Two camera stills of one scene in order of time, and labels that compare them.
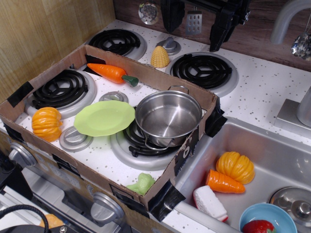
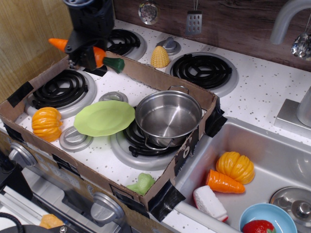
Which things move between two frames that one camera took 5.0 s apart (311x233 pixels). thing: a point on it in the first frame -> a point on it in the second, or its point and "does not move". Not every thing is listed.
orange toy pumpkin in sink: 236,166 does not move
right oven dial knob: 104,210 does not move
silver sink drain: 296,201 does not move
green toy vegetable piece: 144,182 does not move
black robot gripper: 230,11 -> 95,19
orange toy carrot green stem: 112,74 -> 117,64
